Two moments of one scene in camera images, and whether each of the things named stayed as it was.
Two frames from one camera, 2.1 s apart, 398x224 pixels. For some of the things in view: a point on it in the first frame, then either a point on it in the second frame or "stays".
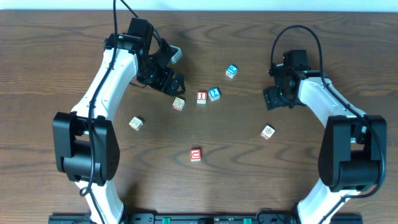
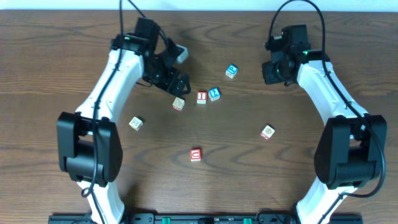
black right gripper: (271, 99) to (269, 73)
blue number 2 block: (214, 93) stays
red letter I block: (201, 97) stays
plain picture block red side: (178, 103) stays
